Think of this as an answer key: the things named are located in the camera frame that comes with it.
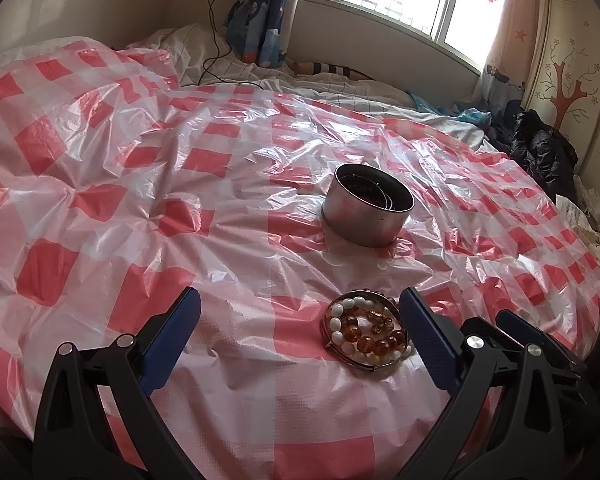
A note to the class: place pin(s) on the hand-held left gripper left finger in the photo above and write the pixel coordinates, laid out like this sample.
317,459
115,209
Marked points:
172,345

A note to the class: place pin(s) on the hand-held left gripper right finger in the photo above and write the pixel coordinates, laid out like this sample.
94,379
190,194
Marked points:
430,347

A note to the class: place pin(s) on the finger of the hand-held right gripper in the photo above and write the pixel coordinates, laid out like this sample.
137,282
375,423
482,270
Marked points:
510,321
482,326

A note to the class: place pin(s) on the round metal tin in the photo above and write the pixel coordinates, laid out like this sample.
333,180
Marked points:
360,220

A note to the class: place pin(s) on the red checkered plastic sheet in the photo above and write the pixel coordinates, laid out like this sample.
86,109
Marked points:
180,210

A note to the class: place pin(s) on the crumpled papers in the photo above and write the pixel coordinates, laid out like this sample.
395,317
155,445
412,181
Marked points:
587,210

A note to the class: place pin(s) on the black jacket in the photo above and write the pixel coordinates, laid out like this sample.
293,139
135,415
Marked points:
540,145

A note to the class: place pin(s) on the blue cloth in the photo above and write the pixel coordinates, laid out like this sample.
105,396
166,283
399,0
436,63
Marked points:
472,116

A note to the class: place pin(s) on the white bedsheet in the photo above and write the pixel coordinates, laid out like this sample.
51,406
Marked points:
330,91

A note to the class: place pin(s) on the pink curtain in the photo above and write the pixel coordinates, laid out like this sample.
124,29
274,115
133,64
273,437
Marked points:
522,35

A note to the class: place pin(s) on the wardrobe with tree decal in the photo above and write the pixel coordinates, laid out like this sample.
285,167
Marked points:
580,35

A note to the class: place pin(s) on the striped pillow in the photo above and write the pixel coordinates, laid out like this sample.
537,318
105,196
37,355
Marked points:
330,67

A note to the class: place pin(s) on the blue printed curtain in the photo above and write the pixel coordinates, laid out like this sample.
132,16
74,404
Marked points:
260,20

